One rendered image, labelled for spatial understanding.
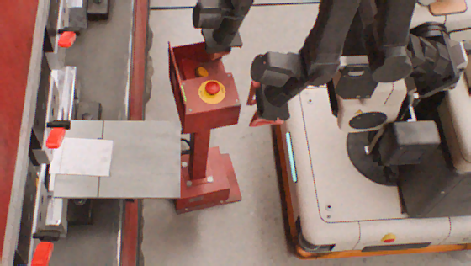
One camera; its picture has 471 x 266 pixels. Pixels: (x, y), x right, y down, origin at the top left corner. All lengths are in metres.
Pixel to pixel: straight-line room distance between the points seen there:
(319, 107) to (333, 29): 1.17
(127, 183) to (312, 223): 0.92
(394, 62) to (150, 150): 0.54
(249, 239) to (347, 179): 0.43
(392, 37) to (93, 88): 0.76
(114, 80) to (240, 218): 0.96
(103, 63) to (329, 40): 0.68
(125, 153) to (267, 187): 1.14
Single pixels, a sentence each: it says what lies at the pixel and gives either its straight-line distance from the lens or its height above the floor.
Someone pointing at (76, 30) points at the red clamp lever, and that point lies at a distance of 1.25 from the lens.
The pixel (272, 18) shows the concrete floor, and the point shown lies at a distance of 2.86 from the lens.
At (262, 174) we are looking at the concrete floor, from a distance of 2.48.
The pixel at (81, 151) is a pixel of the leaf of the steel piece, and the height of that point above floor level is 1.00.
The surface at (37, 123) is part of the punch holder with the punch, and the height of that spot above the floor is 1.31.
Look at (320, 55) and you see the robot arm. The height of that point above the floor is 1.28.
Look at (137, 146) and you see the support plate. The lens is 1.41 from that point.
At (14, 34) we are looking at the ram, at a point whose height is 1.50.
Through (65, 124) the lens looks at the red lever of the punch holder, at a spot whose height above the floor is 1.26.
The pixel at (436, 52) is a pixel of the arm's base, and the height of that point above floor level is 1.23.
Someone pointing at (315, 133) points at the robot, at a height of 0.28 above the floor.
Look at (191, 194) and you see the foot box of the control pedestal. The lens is 2.30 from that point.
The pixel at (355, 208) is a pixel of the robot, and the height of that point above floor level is 0.28.
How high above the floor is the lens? 2.27
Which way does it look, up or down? 61 degrees down
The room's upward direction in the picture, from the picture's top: 5 degrees clockwise
